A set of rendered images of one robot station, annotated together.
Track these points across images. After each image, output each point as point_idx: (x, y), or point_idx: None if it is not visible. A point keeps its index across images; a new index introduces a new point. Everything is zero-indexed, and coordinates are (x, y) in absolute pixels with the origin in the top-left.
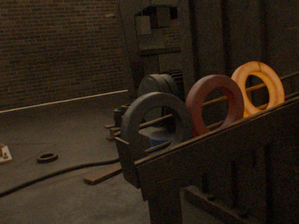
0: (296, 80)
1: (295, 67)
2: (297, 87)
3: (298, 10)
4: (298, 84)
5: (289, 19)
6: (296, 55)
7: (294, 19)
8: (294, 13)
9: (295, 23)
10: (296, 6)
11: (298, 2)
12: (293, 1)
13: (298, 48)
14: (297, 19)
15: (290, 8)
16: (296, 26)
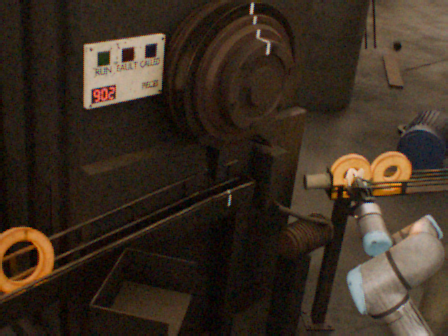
0: (88, 226)
1: (88, 213)
2: (89, 234)
3: (104, 142)
4: (89, 230)
5: (90, 154)
6: (89, 202)
7: (97, 153)
8: (98, 147)
9: (98, 156)
10: (102, 138)
11: (105, 133)
12: (97, 133)
13: (91, 195)
14: (103, 151)
15: (92, 143)
16: (100, 160)
